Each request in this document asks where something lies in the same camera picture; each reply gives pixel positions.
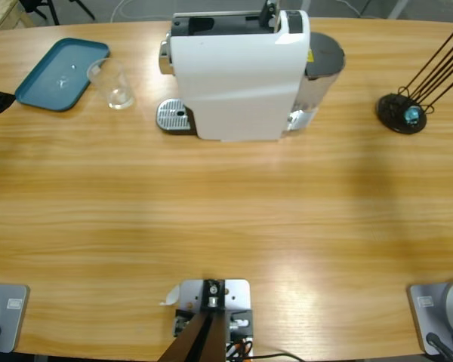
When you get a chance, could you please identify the teal plastic tray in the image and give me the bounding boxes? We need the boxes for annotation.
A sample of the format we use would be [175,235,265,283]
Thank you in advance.
[14,37,110,113]

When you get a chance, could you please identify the black mount bracket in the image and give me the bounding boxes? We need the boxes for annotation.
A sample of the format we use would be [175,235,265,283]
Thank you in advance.
[173,308,254,339]

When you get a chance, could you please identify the dark camera post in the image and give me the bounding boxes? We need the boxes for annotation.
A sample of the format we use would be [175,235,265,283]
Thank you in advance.
[158,278,227,362]

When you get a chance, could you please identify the black capsule holder with rods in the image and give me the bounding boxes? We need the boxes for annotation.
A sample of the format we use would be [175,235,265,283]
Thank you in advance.
[375,24,453,135]

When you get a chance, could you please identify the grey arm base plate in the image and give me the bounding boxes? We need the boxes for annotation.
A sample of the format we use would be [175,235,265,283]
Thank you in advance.
[0,283,30,354]
[406,278,453,356]

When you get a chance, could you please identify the white floor cable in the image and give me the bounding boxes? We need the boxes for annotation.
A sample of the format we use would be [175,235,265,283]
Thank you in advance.
[110,0,174,23]

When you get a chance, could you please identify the white paper tag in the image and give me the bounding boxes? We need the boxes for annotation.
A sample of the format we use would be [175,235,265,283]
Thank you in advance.
[159,284,181,306]

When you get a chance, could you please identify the black stand legs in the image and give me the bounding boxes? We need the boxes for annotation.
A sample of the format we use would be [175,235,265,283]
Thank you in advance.
[20,0,96,26]

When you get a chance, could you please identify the orange cable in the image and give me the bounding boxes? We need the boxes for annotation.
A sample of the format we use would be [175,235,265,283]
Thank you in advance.
[226,338,254,357]

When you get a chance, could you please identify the light wooden crate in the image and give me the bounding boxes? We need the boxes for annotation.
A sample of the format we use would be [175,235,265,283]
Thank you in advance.
[0,0,35,34]

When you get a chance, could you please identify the clear water tank black lid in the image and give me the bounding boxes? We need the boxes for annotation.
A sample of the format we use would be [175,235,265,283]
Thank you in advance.
[285,32,347,132]

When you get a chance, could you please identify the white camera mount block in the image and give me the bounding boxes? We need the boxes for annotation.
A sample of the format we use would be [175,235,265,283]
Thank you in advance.
[177,278,254,357]

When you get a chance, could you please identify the white capsule coffee machine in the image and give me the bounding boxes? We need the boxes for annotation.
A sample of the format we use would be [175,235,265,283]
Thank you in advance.
[156,0,311,143]

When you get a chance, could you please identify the clear drinking glass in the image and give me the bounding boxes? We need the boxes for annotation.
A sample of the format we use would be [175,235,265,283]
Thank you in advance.
[86,57,136,111]

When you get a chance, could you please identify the black drip tray metal grille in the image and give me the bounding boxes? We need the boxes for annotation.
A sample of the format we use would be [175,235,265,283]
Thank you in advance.
[156,97,197,137]

